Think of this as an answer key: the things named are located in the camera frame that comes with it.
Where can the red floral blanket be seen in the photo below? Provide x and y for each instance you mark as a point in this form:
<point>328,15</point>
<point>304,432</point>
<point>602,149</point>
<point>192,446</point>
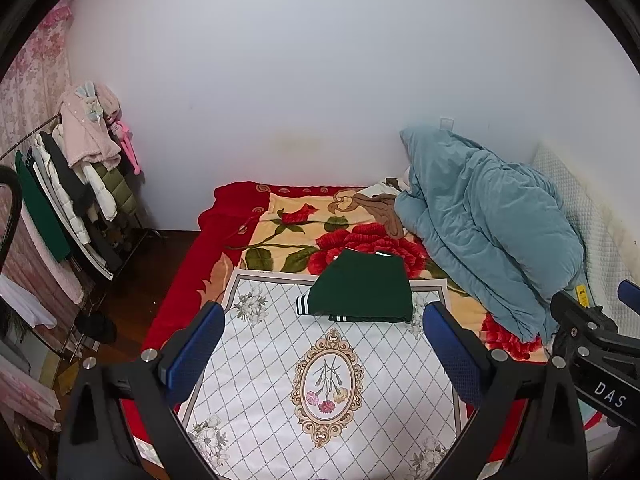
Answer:
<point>190,280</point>

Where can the olive puffer jacket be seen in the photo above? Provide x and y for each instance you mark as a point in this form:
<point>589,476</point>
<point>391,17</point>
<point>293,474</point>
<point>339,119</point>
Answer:
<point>122,192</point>

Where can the tan cloth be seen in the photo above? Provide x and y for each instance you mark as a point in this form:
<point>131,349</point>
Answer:
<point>382,210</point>

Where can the hanging black garment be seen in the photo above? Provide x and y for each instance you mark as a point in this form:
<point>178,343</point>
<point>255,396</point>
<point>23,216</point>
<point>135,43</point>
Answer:
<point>67,180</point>

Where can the pink fleece jacket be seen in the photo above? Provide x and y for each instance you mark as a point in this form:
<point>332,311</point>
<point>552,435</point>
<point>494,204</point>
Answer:
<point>87,130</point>

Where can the white floral patterned sheet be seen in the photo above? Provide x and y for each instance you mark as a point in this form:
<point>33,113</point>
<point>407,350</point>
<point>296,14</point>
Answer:
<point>280,350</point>

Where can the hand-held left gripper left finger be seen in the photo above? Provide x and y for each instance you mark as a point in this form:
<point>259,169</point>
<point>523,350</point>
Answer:
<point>197,350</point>

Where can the pink floral curtain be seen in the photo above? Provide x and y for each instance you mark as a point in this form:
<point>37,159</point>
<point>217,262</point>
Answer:
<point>40,75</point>

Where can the white wall socket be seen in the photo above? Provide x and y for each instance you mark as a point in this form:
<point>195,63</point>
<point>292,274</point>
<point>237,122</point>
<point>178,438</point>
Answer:
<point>446,123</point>

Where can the white hanging cloth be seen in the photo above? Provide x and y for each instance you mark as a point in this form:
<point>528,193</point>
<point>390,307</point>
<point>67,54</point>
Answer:
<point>22,302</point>

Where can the green jacket with white sleeves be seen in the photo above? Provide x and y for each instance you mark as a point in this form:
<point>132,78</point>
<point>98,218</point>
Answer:
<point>365,285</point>

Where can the blue duvet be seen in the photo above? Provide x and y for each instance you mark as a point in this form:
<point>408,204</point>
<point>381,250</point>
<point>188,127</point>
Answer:
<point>490,225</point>

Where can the pink hanging blanket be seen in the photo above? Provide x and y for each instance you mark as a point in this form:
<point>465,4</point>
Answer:
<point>35,260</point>

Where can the black round frame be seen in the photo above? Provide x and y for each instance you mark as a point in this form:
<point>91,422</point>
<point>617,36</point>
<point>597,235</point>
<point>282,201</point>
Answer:
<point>16,200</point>

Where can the pink floral cloth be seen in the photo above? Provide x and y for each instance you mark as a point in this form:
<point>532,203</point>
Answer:
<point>25,390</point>

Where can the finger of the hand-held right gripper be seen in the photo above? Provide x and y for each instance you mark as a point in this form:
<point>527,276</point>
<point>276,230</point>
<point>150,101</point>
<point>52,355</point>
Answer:
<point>585,317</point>
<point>631,296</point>

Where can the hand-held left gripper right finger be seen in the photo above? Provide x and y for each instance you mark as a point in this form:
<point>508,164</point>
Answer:
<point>450,350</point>

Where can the metal clothes rack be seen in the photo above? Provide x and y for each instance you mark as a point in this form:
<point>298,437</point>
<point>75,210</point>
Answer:
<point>146,232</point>

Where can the hanging green garment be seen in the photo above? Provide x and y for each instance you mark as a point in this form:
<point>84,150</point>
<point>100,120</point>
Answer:
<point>42,210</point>

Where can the white quilted pillow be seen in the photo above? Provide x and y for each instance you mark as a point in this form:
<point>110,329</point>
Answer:
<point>590,220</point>

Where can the pink plush toy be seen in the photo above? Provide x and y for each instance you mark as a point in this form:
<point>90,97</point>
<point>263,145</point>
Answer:
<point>131,152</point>

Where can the black slippers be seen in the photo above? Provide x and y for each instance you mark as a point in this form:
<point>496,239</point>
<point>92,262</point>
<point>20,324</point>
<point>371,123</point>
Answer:
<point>97,326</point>

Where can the white puffer jacket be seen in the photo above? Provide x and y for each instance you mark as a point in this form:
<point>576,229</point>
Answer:
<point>102,195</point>

